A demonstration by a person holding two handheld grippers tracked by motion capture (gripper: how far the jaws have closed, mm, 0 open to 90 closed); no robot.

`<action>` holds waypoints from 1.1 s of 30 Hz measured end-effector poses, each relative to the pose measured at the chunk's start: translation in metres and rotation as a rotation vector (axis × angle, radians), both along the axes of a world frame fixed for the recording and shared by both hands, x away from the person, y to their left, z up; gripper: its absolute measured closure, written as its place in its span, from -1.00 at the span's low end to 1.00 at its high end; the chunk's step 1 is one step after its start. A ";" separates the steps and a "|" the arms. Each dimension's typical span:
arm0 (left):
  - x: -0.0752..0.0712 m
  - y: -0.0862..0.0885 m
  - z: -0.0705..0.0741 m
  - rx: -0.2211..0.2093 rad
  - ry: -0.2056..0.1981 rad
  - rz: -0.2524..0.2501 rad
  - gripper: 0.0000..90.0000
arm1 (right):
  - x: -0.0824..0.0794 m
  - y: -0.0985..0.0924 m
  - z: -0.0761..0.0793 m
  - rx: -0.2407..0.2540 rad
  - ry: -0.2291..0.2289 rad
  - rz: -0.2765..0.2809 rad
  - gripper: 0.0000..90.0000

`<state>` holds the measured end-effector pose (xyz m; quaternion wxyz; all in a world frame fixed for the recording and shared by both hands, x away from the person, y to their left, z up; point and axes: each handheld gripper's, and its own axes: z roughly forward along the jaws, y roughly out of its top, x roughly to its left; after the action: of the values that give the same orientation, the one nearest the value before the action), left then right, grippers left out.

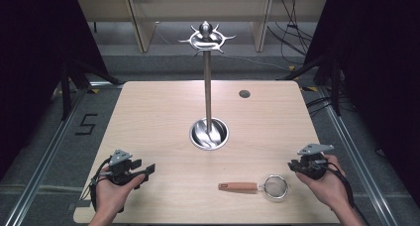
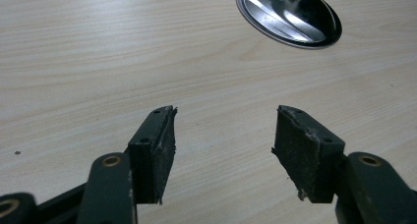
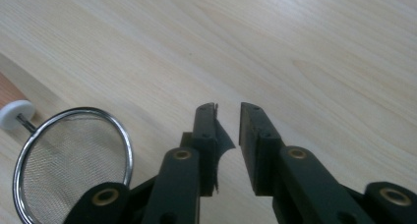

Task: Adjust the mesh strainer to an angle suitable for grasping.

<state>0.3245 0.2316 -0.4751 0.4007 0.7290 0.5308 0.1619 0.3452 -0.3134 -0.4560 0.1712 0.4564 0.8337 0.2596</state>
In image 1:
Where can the dark curtain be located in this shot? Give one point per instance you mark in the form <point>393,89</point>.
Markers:
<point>379,70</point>
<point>33,70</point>

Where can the person's left hand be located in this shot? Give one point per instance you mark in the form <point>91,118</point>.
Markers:
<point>110,196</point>

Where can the black tripod stand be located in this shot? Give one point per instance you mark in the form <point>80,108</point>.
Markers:
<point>327,77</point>
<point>71,80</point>

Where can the yellow black floor tape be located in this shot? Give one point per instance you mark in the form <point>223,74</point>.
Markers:
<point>95,91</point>
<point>309,88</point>
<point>292,68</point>

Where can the black tape floor mark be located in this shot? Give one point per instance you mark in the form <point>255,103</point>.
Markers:
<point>86,124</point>

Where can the steel utensil stand with hooks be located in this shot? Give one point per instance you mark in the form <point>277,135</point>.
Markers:
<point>208,87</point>

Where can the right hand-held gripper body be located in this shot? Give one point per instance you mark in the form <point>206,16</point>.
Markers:
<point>313,163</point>

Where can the aluminium floor rail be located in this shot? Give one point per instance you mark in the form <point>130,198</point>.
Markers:
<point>356,153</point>
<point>39,166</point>

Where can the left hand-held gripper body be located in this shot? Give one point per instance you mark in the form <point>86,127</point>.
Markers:
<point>119,169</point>

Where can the person's right hand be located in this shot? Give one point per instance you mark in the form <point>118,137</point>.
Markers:
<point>327,189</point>

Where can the round grey table grommet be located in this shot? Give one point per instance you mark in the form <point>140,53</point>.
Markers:
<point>244,93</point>

